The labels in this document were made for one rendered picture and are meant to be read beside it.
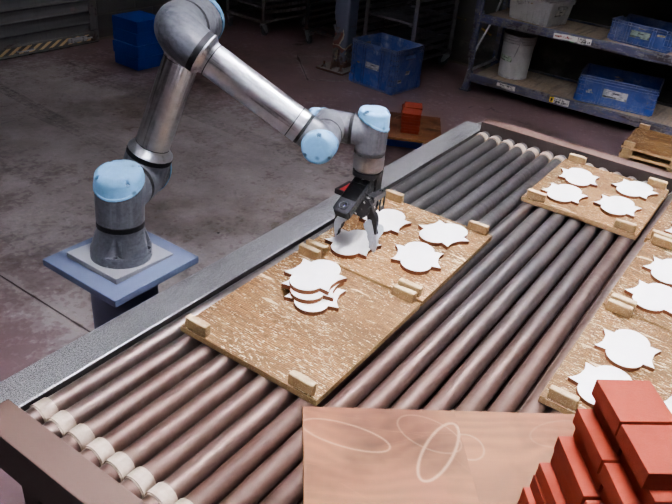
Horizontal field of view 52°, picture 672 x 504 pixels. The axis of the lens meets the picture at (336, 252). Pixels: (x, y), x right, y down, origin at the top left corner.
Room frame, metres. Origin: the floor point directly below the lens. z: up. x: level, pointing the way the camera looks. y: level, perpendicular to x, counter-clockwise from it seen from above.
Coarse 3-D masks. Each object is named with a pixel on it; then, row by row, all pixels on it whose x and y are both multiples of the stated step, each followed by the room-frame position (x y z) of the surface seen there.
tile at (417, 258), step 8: (400, 248) 1.52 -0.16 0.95; (408, 248) 1.52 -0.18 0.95; (416, 248) 1.53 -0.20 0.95; (424, 248) 1.53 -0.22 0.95; (432, 248) 1.54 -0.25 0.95; (400, 256) 1.48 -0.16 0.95; (408, 256) 1.48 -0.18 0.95; (416, 256) 1.49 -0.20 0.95; (424, 256) 1.49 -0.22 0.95; (432, 256) 1.50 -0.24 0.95; (440, 256) 1.50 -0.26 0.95; (400, 264) 1.45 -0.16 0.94; (408, 264) 1.45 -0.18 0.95; (416, 264) 1.45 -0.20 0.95; (424, 264) 1.45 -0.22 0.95; (432, 264) 1.46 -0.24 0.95; (408, 272) 1.43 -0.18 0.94; (416, 272) 1.42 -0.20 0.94; (424, 272) 1.43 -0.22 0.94
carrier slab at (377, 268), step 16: (384, 208) 1.76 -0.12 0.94; (400, 208) 1.77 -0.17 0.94; (416, 208) 1.78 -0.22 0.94; (352, 224) 1.64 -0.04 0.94; (416, 224) 1.68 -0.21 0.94; (320, 240) 1.54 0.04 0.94; (384, 240) 1.57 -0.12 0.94; (400, 240) 1.58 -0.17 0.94; (416, 240) 1.59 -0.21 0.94; (480, 240) 1.63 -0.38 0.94; (336, 256) 1.47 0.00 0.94; (368, 256) 1.48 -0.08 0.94; (384, 256) 1.49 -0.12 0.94; (448, 256) 1.52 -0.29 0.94; (464, 256) 1.53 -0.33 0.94; (352, 272) 1.41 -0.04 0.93; (368, 272) 1.41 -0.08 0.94; (384, 272) 1.42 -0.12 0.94; (400, 272) 1.42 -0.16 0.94; (432, 272) 1.44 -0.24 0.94; (448, 272) 1.45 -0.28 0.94; (432, 288) 1.37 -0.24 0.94
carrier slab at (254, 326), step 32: (288, 256) 1.45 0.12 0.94; (256, 288) 1.29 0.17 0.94; (352, 288) 1.33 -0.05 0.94; (384, 288) 1.35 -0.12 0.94; (224, 320) 1.16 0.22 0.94; (256, 320) 1.18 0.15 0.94; (288, 320) 1.19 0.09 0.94; (320, 320) 1.20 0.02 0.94; (352, 320) 1.21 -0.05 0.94; (384, 320) 1.22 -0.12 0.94; (224, 352) 1.07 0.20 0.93; (256, 352) 1.07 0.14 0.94; (288, 352) 1.08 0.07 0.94; (320, 352) 1.09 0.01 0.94; (352, 352) 1.10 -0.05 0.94; (288, 384) 0.99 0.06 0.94; (320, 384) 1.00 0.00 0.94
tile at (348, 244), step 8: (344, 232) 1.57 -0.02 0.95; (352, 232) 1.58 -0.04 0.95; (360, 232) 1.58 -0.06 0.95; (328, 240) 1.52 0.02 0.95; (336, 240) 1.53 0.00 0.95; (344, 240) 1.53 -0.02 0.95; (352, 240) 1.54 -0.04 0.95; (360, 240) 1.54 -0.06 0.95; (336, 248) 1.49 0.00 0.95; (344, 248) 1.49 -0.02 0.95; (352, 248) 1.50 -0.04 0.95; (360, 248) 1.50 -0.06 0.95; (368, 248) 1.50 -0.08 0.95; (376, 248) 1.52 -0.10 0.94; (344, 256) 1.46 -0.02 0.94; (352, 256) 1.47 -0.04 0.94; (360, 256) 1.47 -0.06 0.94
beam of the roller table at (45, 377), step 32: (416, 160) 2.17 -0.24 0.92; (288, 224) 1.64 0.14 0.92; (320, 224) 1.66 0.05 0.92; (256, 256) 1.46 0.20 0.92; (192, 288) 1.30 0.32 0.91; (224, 288) 1.33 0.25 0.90; (128, 320) 1.16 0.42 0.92; (160, 320) 1.17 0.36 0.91; (64, 352) 1.04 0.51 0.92; (96, 352) 1.05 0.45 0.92; (0, 384) 0.93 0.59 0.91; (32, 384) 0.94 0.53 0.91; (64, 384) 0.96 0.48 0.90
